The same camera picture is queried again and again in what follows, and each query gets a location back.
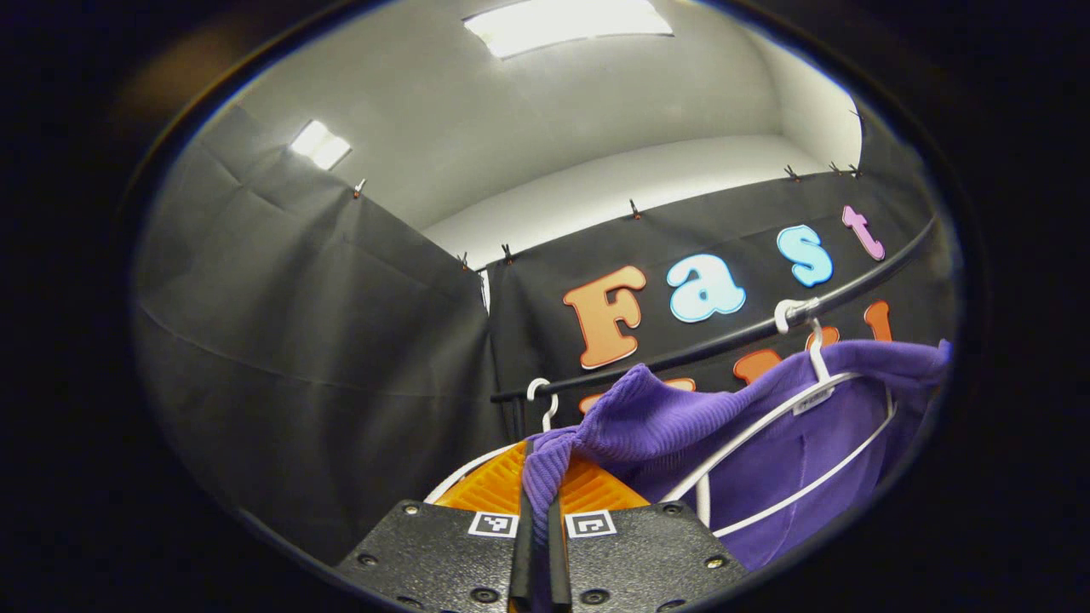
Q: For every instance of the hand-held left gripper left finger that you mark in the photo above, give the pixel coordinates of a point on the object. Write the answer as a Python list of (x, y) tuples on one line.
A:
[(426, 558)]

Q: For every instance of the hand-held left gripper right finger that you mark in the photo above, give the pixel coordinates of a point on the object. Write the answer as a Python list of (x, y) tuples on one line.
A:
[(647, 558)]

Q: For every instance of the white clothes hanger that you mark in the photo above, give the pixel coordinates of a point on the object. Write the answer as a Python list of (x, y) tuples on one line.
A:
[(817, 351), (547, 407)]

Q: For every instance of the black clothes rack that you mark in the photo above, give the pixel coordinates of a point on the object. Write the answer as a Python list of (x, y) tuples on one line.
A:
[(698, 347)]

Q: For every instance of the black backdrop cloth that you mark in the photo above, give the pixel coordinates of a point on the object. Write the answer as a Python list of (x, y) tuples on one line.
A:
[(306, 340)]

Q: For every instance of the small ceiling light panel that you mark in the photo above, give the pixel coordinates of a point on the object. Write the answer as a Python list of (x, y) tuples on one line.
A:
[(319, 145)]

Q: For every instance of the large ceiling light panel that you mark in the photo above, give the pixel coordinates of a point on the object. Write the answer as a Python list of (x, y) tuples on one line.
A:
[(562, 24)]

